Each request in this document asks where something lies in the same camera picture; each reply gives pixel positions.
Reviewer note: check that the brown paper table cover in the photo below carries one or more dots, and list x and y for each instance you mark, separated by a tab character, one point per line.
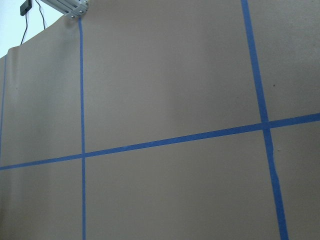
164	120

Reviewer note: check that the small black box device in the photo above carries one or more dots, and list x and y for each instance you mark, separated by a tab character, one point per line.
25	7

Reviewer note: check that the aluminium frame post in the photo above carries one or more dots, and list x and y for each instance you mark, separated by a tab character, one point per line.
72	9

